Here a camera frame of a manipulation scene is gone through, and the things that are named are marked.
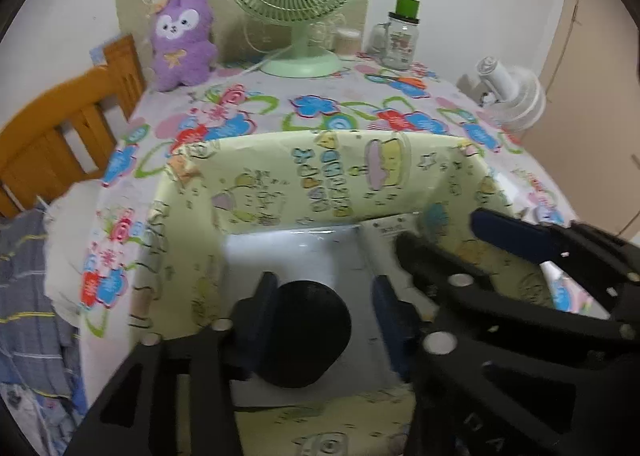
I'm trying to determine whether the beige patterned cardboard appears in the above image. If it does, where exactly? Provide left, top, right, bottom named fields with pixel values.
left=114, top=0, right=375, bottom=66

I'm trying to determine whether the purple plush toy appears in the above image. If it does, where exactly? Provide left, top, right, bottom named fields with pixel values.
left=150, top=0, right=218, bottom=92

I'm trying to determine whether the beige door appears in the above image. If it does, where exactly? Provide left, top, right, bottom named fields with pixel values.
left=520, top=0, right=640, bottom=237

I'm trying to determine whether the yellow cartoon print box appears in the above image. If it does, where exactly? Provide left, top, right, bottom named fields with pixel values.
left=127, top=131, right=556, bottom=456

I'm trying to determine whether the white fan cord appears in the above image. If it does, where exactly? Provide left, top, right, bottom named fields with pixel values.
left=244, top=46, right=292, bottom=75

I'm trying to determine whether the white clip fan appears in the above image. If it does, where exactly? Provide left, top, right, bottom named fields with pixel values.
left=457, top=56, right=547, bottom=131

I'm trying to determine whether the floral tablecloth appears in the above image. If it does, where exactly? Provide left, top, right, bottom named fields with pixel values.
left=77, top=53, right=608, bottom=407

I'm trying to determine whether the cotton swab container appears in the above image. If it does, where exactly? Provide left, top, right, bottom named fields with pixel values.
left=334, top=28, right=362, bottom=60

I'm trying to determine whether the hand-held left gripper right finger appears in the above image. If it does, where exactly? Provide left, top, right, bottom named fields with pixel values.
left=371, top=275, right=640, bottom=456

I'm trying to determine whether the white glossy flat box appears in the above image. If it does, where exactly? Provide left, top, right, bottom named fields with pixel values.
left=222, top=225, right=436, bottom=409

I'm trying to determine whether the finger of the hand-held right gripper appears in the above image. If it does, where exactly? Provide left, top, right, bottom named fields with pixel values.
left=397, top=233, right=640, bottom=352
left=470, top=208, right=640, bottom=281

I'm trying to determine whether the glass jar with green lid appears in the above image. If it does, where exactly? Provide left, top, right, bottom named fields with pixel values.
left=369, top=0, right=422, bottom=70

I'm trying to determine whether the black round container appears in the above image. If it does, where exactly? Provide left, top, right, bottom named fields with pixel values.
left=260, top=280, right=352, bottom=388

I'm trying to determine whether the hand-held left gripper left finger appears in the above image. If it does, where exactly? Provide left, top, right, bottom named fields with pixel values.
left=65, top=271, right=281, bottom=456

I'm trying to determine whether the blue plaid cloth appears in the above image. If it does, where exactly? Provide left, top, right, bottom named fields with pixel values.
left=0, top=206, right=86, bottom=456

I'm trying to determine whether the wooden chair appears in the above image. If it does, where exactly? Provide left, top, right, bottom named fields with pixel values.
left=0, top=34, right=147, bottom=219

